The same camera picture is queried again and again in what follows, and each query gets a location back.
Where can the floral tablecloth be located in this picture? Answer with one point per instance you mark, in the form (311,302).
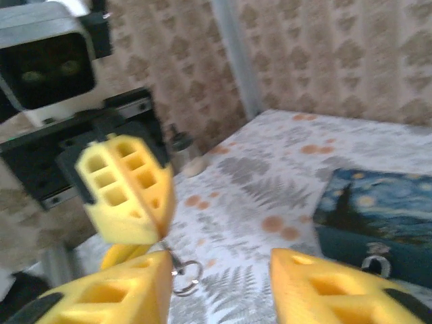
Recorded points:
(243,209)

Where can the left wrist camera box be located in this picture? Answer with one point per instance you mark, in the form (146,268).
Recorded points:
(47,67)

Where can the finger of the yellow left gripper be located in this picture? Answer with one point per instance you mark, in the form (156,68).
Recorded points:
(118,222)
(158,192)

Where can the silver padlock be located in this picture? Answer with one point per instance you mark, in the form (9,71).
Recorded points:
(378,263)

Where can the aluminium corner post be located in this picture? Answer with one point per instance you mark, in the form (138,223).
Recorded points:
(236,57)

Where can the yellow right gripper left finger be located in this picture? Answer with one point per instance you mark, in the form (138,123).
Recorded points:
(111,297)

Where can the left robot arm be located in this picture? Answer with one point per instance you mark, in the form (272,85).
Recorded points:
(20,292)

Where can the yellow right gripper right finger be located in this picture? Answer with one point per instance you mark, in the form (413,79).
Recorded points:
(330,297)

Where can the small black ball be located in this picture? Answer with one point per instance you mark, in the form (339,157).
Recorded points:
(179,143)

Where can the small beige round object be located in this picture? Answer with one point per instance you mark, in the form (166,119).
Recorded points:
(195,167)

